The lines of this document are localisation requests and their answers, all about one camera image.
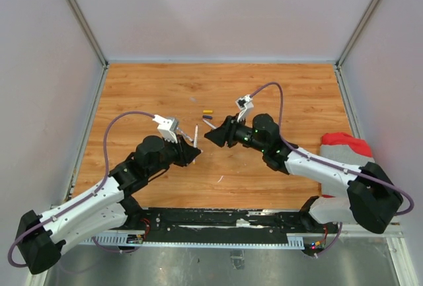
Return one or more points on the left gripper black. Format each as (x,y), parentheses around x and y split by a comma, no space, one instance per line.
(188,157)

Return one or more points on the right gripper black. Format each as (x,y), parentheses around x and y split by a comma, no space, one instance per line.
(226,133)

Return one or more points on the white marker yellow end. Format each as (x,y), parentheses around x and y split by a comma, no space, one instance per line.
(195,141)

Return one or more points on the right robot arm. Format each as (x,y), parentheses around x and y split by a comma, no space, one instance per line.
(365,194)

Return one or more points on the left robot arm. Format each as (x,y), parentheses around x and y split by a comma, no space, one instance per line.
(42,239)

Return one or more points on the white pen with lettering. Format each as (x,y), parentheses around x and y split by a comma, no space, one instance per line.
(189,138)

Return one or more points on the white pen black end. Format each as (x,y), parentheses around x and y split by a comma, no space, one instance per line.
(208,123)

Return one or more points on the red and grey cloth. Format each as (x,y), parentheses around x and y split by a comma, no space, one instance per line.
(344,148)

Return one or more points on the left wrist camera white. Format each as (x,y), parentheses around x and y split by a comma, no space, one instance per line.
(167,127)

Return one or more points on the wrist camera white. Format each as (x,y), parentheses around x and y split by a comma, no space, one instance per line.
(245,106)
(167,127)

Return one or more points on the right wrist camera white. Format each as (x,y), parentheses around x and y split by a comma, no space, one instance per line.
(245,106)

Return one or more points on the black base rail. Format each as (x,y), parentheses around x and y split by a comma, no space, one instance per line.
(224,226)

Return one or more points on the aluminium frame rail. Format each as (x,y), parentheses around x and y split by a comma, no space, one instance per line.
(235,247)

